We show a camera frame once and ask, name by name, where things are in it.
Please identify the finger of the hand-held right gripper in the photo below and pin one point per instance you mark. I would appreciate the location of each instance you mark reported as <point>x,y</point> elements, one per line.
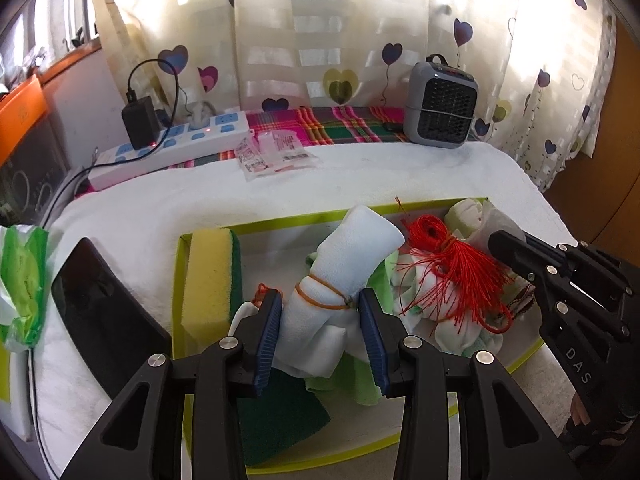
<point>510,247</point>

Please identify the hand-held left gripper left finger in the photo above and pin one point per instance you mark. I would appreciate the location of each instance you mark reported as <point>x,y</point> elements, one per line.
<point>267,340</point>

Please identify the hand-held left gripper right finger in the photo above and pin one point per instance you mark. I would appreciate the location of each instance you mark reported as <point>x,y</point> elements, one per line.
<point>375,340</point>

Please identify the light green cloth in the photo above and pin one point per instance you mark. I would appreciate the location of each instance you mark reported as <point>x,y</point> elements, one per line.
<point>350,385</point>

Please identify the green sock roll striped cuff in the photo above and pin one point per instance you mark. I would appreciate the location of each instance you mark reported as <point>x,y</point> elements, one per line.
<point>462,220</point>

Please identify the white sock bundle teal lining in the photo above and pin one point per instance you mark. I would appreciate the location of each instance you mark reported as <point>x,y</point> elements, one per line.
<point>450,335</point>

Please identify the yellow sponge green scouring pad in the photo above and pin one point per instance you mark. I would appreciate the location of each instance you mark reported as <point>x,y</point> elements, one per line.
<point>280,420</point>
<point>210,280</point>

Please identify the lime green box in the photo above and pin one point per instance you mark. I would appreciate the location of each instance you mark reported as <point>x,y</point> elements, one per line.
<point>350,430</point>

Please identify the white sock bundle rubber band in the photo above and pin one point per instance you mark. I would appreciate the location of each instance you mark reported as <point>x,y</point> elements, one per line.
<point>350,250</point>

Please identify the small grey heater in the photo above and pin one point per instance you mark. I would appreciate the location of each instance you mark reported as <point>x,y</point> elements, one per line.
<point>440,105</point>

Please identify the black tablet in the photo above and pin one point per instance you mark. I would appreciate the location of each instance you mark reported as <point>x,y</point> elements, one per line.
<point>100,310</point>

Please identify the plaid cloth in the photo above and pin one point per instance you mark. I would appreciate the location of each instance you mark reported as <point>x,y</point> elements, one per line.
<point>350,127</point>

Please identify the white blue power strip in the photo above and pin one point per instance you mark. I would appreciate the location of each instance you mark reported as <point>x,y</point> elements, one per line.
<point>150,157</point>

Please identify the white plug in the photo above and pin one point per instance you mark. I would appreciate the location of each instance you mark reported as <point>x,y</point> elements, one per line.
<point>200,115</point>

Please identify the black charger adapter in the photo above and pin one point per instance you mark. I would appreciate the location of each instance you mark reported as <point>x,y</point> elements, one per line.
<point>140,125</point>

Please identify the white flat box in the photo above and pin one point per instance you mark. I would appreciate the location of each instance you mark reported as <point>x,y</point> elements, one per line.
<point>22,400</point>

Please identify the green wipes packet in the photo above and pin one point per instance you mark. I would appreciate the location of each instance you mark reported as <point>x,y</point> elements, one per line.
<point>25,270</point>

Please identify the dark glass panel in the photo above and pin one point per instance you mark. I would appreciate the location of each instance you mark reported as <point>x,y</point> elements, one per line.
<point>30,175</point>

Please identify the heart print curtain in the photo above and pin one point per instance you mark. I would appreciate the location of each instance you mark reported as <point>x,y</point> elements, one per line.
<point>300,35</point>

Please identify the orange storage box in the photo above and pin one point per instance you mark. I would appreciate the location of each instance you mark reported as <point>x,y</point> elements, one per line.
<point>25,110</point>

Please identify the orange window sill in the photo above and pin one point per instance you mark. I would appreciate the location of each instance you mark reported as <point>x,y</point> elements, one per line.
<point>75,62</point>

